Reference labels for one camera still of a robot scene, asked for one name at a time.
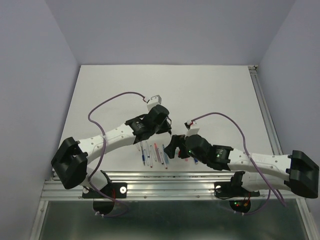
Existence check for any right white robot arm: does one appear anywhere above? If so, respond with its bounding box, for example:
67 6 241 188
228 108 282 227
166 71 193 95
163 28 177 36
164 134 320 199

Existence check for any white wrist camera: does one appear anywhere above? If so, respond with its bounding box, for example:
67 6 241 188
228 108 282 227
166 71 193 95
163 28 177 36
146 95 162 111
184 120 200 137

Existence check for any blue ballpoint pen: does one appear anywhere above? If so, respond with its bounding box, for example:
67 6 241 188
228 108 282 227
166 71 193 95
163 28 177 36
139 142 146 166

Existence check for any aluminium rail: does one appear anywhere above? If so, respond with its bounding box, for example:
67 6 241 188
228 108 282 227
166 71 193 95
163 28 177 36
30 171 320 240
248 65 284 155

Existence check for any aluminium right side rail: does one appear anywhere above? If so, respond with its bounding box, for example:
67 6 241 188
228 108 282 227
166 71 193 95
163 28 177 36
248 65 284 155

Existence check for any thin pen black cap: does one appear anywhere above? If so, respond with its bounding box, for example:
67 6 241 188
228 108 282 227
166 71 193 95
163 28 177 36
158 148 164 165

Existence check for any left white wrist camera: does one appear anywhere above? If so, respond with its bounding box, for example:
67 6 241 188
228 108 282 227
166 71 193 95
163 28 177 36
146 95 162 111

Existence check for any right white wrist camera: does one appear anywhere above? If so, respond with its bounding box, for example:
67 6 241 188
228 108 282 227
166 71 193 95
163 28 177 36
184 120 200 137

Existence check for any light blue pen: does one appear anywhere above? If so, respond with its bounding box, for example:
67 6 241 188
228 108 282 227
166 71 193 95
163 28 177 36
162 144 169 169

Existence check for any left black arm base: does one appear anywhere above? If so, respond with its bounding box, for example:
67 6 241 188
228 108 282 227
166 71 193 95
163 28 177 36
81 170 129 218

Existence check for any translucent red pen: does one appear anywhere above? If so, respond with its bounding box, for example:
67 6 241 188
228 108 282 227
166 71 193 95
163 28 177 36
154 143 162 163

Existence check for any uncapped white blue marker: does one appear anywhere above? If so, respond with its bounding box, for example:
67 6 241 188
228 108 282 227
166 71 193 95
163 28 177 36
149 145 157 162

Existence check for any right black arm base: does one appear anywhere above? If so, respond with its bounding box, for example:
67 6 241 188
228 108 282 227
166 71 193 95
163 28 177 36
213 171 260 215

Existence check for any white marker blue cap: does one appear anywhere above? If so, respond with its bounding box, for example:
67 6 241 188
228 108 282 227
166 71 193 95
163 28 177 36
144 141 150 158

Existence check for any aluminium front rail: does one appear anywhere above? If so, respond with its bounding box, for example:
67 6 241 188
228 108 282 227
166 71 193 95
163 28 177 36
30 171 320 240

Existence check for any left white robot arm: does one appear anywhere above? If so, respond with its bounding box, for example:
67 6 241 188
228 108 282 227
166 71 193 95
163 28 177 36
51 104 171 197

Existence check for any thin white red-tipped pen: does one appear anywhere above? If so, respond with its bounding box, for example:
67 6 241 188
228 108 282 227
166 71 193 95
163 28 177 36
149 151 153 168

